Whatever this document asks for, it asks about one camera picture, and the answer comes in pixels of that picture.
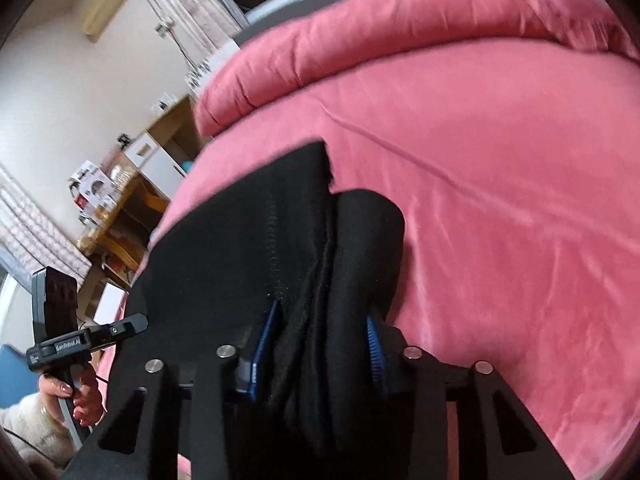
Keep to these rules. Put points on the pink duvet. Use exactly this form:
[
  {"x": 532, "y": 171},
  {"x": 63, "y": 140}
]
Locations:
[{"x": 375, "y": 35}]

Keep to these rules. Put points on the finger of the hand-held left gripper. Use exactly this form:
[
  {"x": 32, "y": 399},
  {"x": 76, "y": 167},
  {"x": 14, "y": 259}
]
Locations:
[{"x": 125, "y": 327}]

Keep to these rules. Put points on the pink bed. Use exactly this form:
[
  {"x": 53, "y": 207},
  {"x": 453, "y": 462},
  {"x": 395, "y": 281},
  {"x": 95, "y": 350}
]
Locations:
[{"x": 500, "y": 210}]

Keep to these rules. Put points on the blue chair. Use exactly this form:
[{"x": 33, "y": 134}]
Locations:
[{"x": 17, "y": 375}]

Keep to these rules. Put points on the pink ruffled pillow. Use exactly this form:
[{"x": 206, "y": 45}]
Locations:
[{"x": 605, "y": 30}]

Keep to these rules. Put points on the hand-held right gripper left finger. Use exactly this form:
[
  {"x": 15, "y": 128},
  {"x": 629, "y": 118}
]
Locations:
[{"x": 260, "y": 345}]

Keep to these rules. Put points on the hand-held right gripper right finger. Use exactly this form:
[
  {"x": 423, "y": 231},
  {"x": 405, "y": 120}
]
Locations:
[{"x": 375, "y": 355}]

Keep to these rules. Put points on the black pants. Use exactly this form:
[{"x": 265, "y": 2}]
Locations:
[{"x": 300, "y": 240}]

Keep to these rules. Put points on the wooden desk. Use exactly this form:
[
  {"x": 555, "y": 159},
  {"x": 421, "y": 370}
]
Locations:
[{"x": 130, "y": 220}]

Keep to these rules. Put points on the white printed box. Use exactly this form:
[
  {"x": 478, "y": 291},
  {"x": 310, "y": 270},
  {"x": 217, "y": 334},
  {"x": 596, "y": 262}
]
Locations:
[{"x": 92, "y": 185}]

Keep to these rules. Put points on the person's left forearm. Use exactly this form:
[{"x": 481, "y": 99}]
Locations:
[{"x": 30, "y": 422}]

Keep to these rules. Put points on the person's left hand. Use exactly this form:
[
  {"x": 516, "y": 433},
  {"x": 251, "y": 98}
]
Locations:
[{"x": 90, "y": 400}]

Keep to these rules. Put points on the patterned curtain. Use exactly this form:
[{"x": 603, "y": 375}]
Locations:
[
  {"x": 35, "y": 240},
  {"x": 195, "y": 0}
]

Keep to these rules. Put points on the wooden cabinet with white doors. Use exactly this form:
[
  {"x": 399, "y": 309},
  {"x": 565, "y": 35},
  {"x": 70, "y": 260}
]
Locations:
[{"x": 160, "y": 155}]

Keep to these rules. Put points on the white wall socket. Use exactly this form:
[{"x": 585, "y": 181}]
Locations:
[{"x": 165, "y": 29}]

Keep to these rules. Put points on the grey and white headboard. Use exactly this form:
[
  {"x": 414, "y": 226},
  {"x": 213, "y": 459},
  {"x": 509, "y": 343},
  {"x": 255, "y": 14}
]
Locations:
[{"x": 280, "y": 15}]

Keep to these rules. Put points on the air conditioner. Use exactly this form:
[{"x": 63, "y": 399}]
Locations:
[{"x": 107, "y": 5}]

